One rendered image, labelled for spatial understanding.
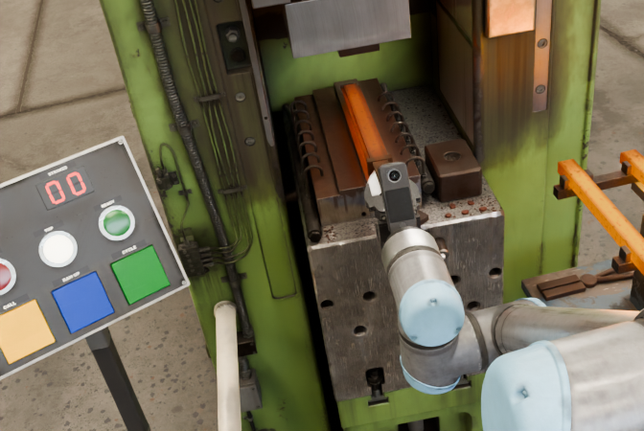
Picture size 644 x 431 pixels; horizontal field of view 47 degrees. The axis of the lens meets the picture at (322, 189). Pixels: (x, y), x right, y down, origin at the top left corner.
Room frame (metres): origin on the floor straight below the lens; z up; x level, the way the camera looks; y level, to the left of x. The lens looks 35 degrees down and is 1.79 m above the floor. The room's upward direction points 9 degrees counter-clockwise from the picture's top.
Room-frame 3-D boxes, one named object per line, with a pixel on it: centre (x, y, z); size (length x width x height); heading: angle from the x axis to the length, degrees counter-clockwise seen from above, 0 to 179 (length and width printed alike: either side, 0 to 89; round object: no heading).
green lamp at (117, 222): (1.00, 0.34, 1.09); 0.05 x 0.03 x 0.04; 92
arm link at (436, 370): (0.79, -0.14, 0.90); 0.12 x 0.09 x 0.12; 97
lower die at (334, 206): (1.34, -0.08, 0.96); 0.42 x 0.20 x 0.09; 2
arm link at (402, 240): (0.87, -0.13, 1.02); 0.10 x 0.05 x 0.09; 92
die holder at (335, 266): (1.35, -0.13, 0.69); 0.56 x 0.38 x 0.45; 2
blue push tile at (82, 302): (0.91, 0.41, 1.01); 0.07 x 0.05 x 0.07; 117
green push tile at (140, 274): (0.96, 0.32, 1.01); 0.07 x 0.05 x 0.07; 117
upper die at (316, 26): (1.34, -0.08, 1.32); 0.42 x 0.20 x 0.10; 2
